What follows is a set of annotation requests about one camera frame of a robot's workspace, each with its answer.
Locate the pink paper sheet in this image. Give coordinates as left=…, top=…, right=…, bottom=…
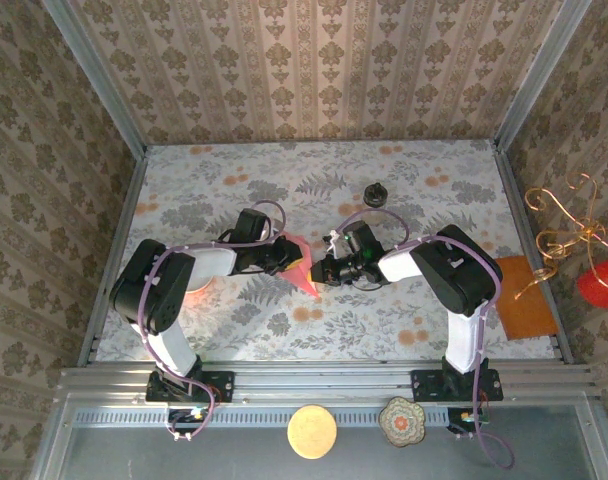
left=277, top=231, right=323, bottom=300

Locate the small black round knob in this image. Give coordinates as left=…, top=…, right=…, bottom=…
left=362, top=183, right=388, bottom=208

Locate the floral tablecloth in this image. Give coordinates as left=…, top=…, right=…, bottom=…
left=94, top=139, right=558, bottom=362

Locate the round cork coaster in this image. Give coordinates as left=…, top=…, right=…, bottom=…
left=286, top=404, right=338, bottom=460

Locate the floral patterned dish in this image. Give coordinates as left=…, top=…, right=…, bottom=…
left=378, top=397, right=426, bottom=448

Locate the small circuit board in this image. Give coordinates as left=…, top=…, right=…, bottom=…
left=446, top=407, right=490, bottom=435
left=166, top=407, right=209, bottom=435

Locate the brown rectangular mat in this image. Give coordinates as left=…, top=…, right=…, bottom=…
left=496, top=255, right=560, bottom=341

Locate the red ornament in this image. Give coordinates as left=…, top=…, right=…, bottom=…
left=577, top=258, right=608, bottom=310

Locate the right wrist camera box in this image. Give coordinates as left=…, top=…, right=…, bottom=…
left=342, top=221, right=384, bottom=259

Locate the aluminium frame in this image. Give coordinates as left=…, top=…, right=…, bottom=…
left=31, top=0, right=608, bottom=480

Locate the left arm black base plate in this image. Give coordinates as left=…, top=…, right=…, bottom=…
left=146, top=370, right=236, bottom=404

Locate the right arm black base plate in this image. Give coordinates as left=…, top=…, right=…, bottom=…
left=411, top=368, right=504, bottom=403

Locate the grey slotted cable duct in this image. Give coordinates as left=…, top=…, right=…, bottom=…
left=63, top=407, right=593, bottom=429

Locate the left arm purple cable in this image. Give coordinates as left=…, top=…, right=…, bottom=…
left=137, top=199, right=288, bottom=444

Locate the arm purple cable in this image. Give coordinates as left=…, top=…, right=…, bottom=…
left=336, top=207, right=515, bottom=470
left=137, top=199, right=288, bottom=444

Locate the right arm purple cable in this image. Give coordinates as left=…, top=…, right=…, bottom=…
left=336, top=207, right=515, bottom=470

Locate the gold wire ornament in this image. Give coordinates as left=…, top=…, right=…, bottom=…
left=513, top=172, right=608, bottom=301

